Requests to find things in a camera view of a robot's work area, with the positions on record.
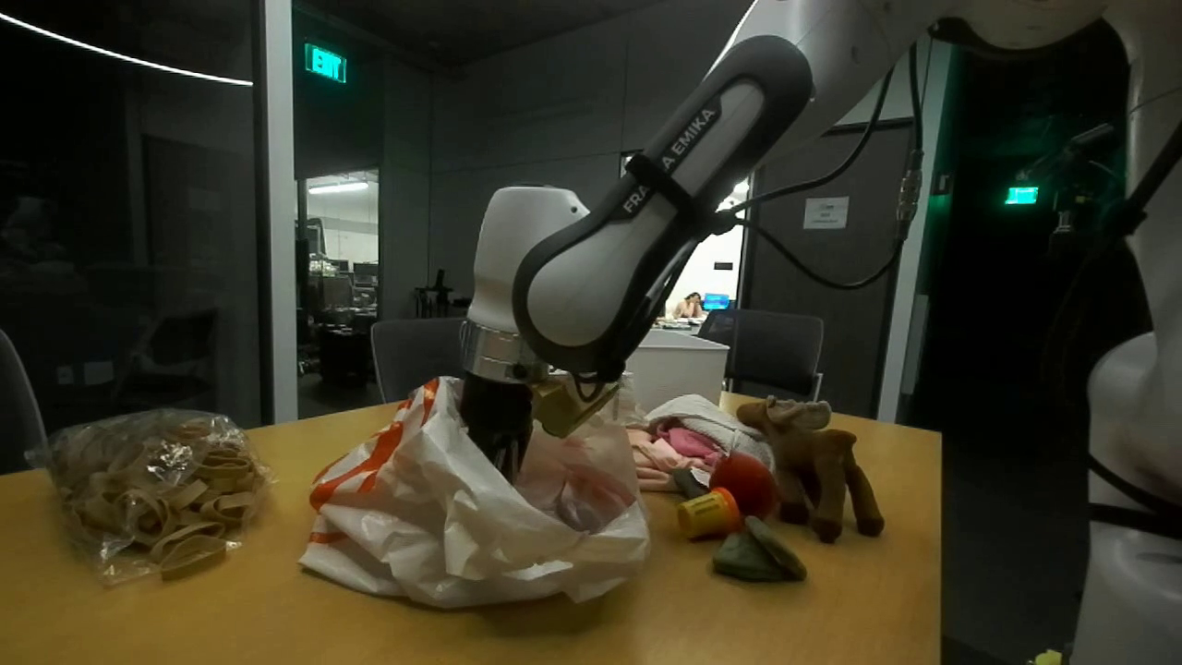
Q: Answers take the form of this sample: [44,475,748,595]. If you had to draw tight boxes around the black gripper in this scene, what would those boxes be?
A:
[463,375,531,481]

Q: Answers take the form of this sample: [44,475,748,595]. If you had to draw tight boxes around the white plastic bag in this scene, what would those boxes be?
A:
[301,376,649,611]

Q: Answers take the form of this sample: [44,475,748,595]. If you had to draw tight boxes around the brown plush animal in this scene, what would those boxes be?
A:
[734,399,888,544]

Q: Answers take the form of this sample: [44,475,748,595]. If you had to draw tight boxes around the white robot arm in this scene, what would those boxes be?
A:
[467,0,1182,492]

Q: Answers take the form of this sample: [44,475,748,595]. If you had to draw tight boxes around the clear bag of snacks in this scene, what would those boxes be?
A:
[30,408,268,585]

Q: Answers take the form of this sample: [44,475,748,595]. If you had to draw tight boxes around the white plastic bin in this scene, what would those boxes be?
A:
[626,329,727,411]

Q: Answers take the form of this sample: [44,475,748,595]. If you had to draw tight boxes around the pink cloth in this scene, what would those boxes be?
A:
[628,424,723,494]

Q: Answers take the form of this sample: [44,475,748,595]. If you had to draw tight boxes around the white towel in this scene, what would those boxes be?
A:
[644,395,771,468]

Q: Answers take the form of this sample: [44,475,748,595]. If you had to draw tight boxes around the grey office chair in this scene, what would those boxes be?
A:
[723,312,824,399]

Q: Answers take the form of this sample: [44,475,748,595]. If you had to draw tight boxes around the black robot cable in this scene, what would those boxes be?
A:
[715,47,940,297]

